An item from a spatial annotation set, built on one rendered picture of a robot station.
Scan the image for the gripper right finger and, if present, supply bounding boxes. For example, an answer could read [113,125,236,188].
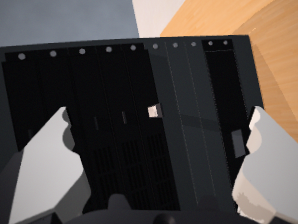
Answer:
[232,106,298,224]

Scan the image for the black server rack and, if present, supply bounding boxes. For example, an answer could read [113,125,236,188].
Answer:
[0,35,264,215]

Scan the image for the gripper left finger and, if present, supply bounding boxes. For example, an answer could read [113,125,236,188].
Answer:
[0,107,91,224]

